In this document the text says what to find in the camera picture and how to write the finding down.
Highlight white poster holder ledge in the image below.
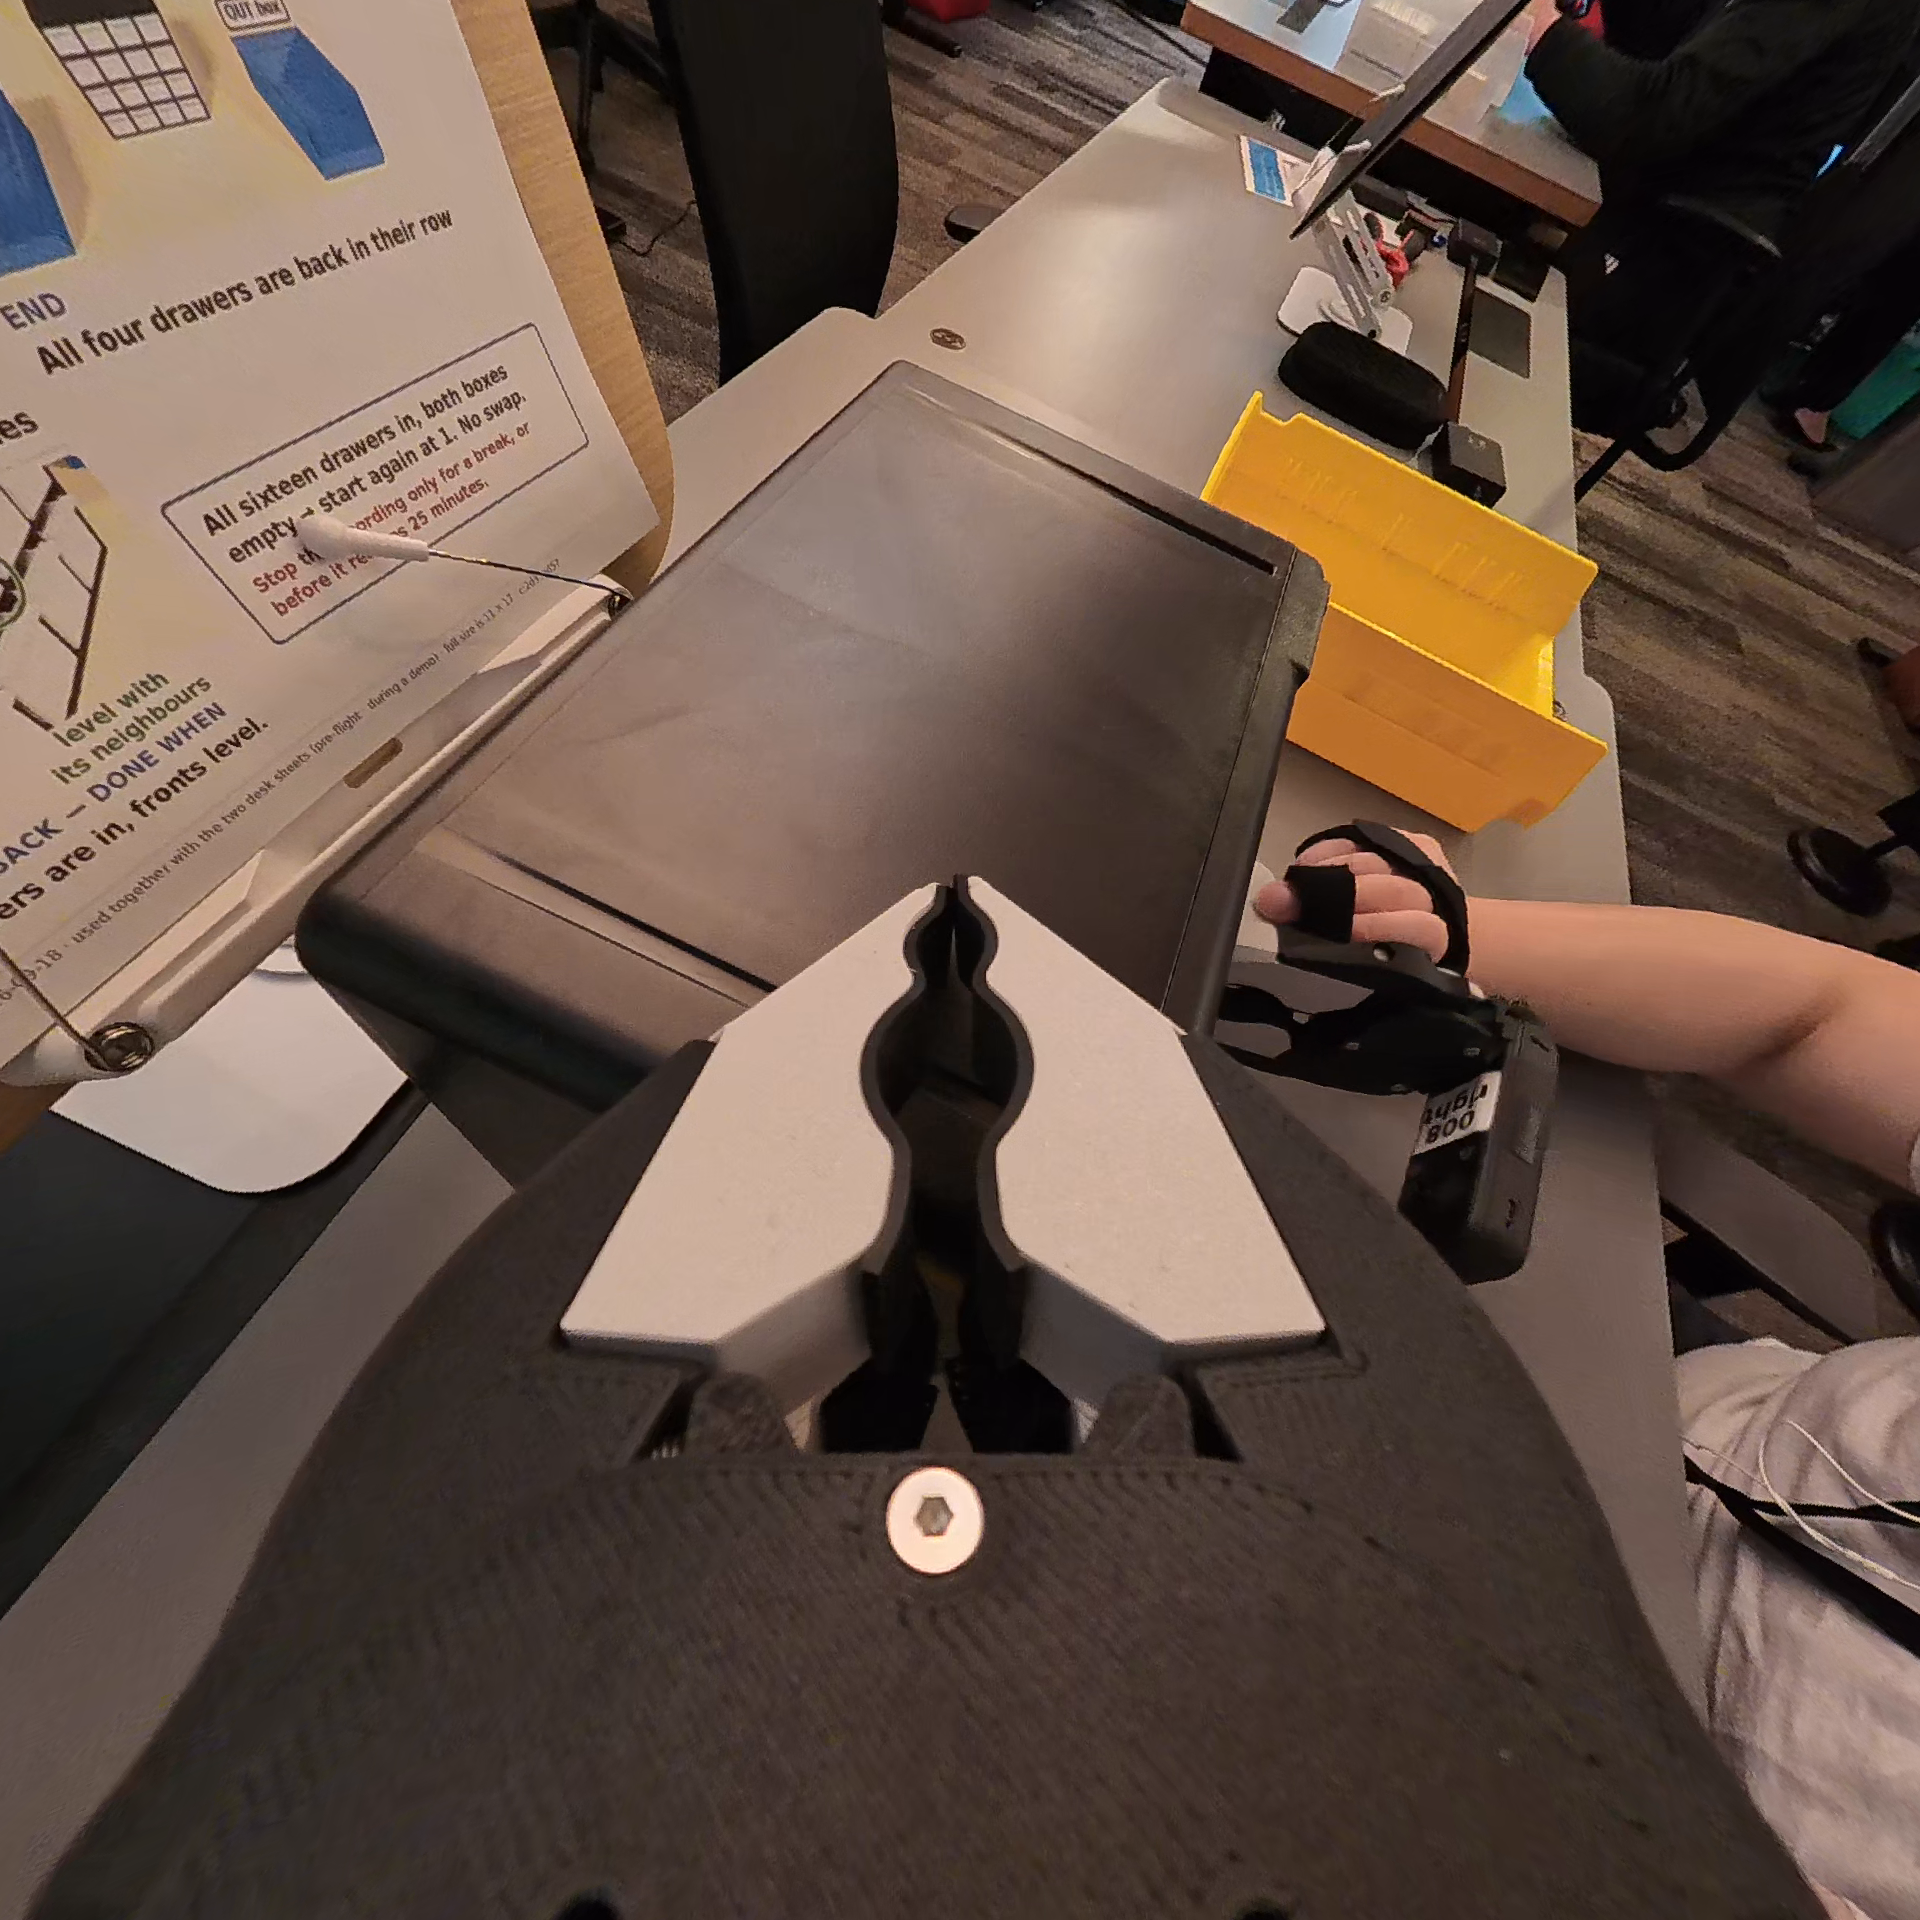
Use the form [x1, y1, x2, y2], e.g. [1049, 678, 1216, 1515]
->
[0, 576, 635, 1086]

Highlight black armchair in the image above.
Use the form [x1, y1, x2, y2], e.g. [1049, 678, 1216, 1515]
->
[1568, 193, 1802, 504]

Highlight black panel on stand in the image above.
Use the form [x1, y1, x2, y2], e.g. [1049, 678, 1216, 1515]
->
[1288, 0, 1544, 241]

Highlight black office chair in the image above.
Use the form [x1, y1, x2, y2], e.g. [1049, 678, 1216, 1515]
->
[646, 0, 906, 389]

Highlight black lanyard strap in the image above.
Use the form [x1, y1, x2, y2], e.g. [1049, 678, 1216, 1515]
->
[1680, 1451, 1920, 1640]

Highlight wooden poster board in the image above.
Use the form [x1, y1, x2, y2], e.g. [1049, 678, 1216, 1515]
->
[451, 0, 676, 601]

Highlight printed instruction poster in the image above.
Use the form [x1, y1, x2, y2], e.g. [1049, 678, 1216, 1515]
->
[0, 0, 662, 1052]

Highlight white base sheet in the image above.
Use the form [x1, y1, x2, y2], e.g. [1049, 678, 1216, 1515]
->
[58, 971, 409, 1198]

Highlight person's right hand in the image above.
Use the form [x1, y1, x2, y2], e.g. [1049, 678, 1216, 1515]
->
[1252, 832, 1481, 991]

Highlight thin white cord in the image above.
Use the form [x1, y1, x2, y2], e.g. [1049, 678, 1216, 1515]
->
[1752, 1414, 1920, 1535]

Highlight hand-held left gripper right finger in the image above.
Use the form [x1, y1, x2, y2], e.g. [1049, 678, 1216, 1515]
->
[968, 877, 1329, 1441]

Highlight black drawer cabinet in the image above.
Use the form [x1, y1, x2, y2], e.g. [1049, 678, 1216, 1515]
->
[294, 359, 1329, 1113]

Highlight person's right forearm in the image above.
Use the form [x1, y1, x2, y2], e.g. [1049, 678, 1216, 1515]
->
[1462, 896, 1920, 1156]

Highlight black oval case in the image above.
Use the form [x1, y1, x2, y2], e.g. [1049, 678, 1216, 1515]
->
[1282, 320, 1452, 449]

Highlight yellow plastic bin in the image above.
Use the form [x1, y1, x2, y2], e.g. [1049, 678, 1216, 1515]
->
[1200, 392, 1609, 832]

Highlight wooden desk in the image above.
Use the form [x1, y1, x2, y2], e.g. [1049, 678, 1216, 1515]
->
[1181, 0, 1606, 230]

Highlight white tablet stand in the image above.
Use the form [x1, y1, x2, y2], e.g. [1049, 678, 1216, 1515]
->
[1281, 187, 1422, 343]

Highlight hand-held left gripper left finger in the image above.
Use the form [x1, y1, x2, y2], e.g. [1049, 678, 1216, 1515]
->
[560, 883, 953, 1441]

